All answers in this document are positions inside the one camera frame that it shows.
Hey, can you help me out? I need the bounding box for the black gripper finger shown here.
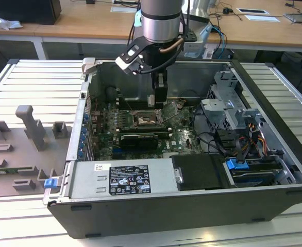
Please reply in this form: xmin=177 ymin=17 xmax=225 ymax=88
xmin=152 ymin=72 xmax=169 ymax=110

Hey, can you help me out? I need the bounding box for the metal socket cover frame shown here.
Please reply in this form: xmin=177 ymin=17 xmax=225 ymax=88
xmin=163 ymin=101 xmax=179 ymax=121

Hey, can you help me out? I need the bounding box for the CPU socket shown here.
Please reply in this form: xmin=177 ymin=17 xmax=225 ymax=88
xmin=131 ymin=109 xmax=166 ymax=128

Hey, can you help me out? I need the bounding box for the black RAM slot bank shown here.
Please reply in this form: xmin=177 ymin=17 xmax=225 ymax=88
xmin=119 ymin=125 xmax=172 ymax=134
xmin=119 ymin=99 xmax=165 ymax=109

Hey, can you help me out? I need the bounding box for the green motherboard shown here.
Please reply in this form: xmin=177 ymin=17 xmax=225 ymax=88
xmin=89 ymin=99 xmax=206 ymax=160

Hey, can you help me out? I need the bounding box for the pale blue teach pendant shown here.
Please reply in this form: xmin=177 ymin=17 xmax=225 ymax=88
xmin=184 ymin=24 xmax=215 ymax=59

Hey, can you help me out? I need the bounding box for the black graphics card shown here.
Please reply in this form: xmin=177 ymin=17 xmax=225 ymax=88
xmin=120 ymin=133 xmax=159 ymax=150

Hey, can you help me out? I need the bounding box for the silver metal drive cage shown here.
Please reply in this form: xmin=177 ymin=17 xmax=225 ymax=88
xmin=199 ymin=70 xmax=265 ymax=132

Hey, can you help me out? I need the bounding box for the long wooden desk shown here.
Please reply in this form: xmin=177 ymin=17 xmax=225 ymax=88
xmin=0 ymin=0 xmax=302 ymax=60

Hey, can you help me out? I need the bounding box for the black plastic shroud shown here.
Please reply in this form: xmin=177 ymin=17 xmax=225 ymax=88
xmin=171 ymin=154 xmax=230 ymax=191

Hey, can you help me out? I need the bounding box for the hard disk in blue carrier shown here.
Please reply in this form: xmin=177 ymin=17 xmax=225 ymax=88
xmin=225 ymin=158 xmax=283 ymax=187

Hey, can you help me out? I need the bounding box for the white paper sheet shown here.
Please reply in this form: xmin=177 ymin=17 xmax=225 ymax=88
xmin=245 ymin=14 xmax=283 ymax=23

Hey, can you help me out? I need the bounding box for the silver power supply unit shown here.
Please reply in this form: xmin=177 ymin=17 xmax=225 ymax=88
xmin=70 ymin=158 xmax=179 ymax=199

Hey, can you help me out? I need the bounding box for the black open PC case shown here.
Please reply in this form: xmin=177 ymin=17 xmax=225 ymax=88
xmin=43 ymin=57 xmax=302 ymax=239

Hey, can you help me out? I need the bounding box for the small blue case clip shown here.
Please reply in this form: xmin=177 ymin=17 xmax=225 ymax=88
xmin=44 ymin=179 xmax=58 ymax=190

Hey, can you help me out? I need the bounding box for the large black box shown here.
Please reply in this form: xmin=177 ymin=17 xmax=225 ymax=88
xmin=0 ymin=0 xmax=62 ymax=26

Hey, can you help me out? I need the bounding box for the crumpled white paper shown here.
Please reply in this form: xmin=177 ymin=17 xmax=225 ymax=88
xmin=0 ymin=14 xmax=23 ymax=31

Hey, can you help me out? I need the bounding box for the grey parts rack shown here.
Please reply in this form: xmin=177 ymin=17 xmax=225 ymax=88
xmin=0 ymin=104 xmax=73 ymax=199

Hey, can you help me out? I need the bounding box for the green RAM stick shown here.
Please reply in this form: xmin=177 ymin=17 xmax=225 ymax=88
xmin=0 ymin=166 xmax=37 ymax=173

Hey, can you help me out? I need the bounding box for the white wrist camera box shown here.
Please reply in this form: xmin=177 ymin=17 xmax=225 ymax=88
xmin=114 ymin=42 xmax=145 ymax=75

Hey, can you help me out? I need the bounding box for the thin blue cable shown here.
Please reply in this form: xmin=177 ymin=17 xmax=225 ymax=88
xmin=212 ymin=25 xmax=228 ymax=56

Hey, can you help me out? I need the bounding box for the grey case latch handle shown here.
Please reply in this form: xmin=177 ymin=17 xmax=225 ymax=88
xmin=81 ymin=58 xmax=97 ymax=75

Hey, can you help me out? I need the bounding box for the black disk data wire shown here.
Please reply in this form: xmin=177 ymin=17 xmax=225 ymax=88
xmin=236 ymin=138 xmax=245 ymax=165

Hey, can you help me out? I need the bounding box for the orange and yellow wire bundle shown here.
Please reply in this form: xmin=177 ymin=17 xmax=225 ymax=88
xmin=246 ymin=123 xmax=268 ymax=155

